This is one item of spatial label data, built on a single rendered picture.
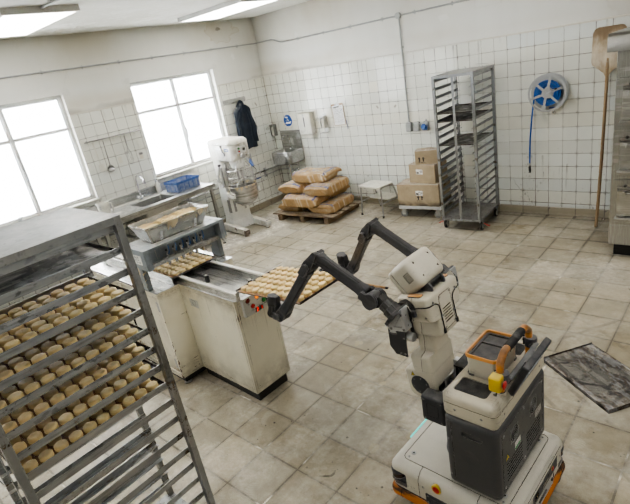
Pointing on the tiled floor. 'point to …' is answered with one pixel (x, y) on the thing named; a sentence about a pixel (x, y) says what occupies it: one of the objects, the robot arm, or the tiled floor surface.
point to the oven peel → (606, 62)
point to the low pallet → (318, 213)
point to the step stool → (379, 192)
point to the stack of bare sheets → (600, 377)
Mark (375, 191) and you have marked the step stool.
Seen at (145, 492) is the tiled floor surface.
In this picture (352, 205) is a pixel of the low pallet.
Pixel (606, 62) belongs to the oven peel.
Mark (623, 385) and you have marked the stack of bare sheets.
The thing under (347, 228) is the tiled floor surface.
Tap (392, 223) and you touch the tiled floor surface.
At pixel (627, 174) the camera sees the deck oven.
